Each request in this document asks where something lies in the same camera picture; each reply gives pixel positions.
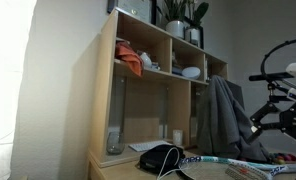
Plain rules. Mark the green ball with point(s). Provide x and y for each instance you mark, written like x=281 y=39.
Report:
x=273 y=156

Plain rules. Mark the white blue teal tennis racket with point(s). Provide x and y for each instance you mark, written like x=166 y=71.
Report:
x=214 y=163

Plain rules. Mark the light wooden shelf unit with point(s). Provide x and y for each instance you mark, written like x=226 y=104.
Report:
x=103 y=100

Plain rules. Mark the grey cloth blanket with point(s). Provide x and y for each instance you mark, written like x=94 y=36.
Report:
x=221 y=126

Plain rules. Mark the white round bowl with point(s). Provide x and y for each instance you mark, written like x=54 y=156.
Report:
x=191 y=72

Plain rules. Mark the orange towel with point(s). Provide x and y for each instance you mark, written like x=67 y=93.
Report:
x=129 y=57

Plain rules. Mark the white ceramic teapot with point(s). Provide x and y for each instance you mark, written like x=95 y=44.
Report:
x=146 y=60

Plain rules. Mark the large white plant pot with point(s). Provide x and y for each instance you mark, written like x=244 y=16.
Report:
x=175 y=29

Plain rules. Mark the black framed picture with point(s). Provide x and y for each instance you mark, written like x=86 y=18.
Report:
x=133 y=7

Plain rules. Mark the white keyboard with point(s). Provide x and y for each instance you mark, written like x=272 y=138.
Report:
x=145 y=146

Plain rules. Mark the white candle glass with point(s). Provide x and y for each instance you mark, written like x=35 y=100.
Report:
x=177 y=137

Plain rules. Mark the small white plant pot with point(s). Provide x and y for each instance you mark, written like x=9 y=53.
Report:
x=193 y=36

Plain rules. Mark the white grey wrist camera box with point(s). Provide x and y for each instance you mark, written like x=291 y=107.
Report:
x=294 y=94

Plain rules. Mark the orange ball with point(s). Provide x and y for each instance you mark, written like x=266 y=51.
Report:
x=280 y=160

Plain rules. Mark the dark grey chair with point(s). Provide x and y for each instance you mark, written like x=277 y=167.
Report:
x=236 y=94

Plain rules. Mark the red ball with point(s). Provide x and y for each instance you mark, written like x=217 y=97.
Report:
x=290 y=157

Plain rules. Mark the tall clear glass vase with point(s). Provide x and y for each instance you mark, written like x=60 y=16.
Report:
x=117 y=104

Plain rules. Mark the black bar camera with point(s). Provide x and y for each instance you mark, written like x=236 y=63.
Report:
x=268 y=77

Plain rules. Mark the green leafy plant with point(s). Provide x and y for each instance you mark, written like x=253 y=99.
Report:
x=174 y=9
x=200 y=10

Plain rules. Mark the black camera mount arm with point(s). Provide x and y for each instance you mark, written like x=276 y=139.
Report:
x=273 y=93

